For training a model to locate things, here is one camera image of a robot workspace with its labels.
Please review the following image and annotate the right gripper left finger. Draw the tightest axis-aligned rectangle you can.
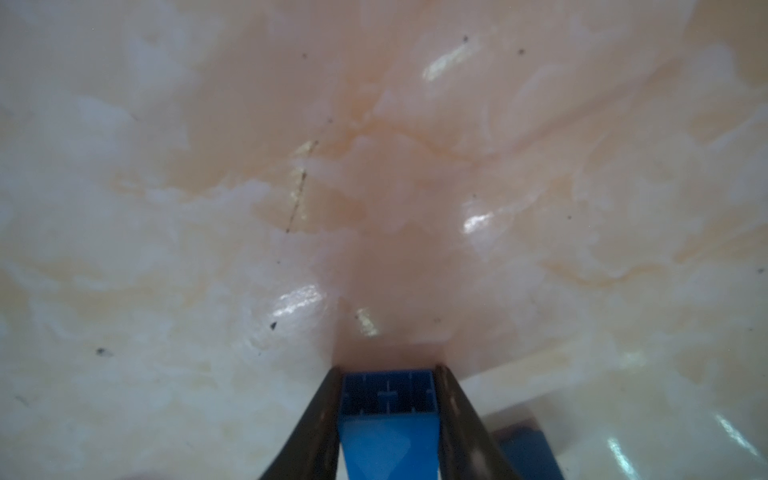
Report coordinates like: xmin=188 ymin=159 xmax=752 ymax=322
xmin=260 ymin=367 xmax=343 ymax=480

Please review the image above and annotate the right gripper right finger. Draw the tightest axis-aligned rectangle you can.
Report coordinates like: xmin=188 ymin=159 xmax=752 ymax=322
xmin=433 ymin=364 xmax=522 ymax=480

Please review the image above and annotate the small blue lego brick right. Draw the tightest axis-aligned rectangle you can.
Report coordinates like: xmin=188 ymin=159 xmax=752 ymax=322
xmin=494 ymin=423 xmax=564 ymax=480

